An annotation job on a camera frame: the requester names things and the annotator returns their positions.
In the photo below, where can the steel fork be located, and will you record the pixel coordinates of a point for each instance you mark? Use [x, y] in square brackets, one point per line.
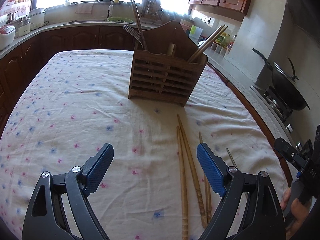
[134, 33]

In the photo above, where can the white rice cooker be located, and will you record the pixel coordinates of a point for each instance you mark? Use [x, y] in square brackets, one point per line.
[7, 35]

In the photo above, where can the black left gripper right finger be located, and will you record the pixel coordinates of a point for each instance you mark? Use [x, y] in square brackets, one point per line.
[249, 207]

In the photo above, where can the gas stove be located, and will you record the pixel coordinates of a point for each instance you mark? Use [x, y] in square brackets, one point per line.
[273, 102]

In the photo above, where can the green white container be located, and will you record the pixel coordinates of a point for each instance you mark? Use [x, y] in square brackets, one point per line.
[195, 33]

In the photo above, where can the black wok pan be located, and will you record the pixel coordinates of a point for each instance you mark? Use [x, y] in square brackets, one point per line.
[284, 86]

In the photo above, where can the wooden chopstick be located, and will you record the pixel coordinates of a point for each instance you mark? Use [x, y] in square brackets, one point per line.
[207, 42]
[194, 174]
[184, 197]
[212, 42]
[206, 179]

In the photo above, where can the wooden utensil holder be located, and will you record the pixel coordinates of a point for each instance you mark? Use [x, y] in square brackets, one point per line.
[157, 76]

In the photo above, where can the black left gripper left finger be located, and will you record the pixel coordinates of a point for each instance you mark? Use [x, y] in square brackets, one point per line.
[46, 218]

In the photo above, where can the white floral tablecloth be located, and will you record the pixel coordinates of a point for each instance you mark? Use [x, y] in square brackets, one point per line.
[79, 101]

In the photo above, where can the fruit beach poster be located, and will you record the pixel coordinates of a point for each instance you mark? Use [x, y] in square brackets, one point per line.
[18, 8]

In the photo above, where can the right hand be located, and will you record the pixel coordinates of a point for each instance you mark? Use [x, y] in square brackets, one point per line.
[300, 212]

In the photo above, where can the chrome sink faucet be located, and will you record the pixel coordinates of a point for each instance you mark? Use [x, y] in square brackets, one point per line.
[110, 6]

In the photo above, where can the dish drying rack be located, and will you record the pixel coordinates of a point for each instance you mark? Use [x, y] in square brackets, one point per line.
[152, 11]

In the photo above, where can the dark steel chopstick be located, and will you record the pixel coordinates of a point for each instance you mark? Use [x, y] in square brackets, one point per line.
[231, 158]

